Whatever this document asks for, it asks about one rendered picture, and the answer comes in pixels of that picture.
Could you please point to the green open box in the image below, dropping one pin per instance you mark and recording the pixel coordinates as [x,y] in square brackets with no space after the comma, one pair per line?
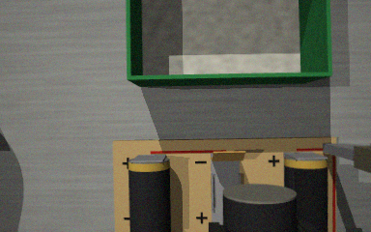
[244,42]

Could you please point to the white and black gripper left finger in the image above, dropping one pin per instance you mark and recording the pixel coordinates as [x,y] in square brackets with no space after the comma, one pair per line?
[216,227]

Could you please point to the black battery with yellow band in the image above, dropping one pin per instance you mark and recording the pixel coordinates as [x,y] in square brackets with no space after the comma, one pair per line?
[259,208]
[149,196]
[309,179]

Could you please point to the tan flat circuit board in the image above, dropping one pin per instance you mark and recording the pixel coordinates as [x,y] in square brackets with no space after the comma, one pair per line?
[200,169]

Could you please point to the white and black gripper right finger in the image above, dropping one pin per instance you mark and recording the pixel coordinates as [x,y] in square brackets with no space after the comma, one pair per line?
[305,226]

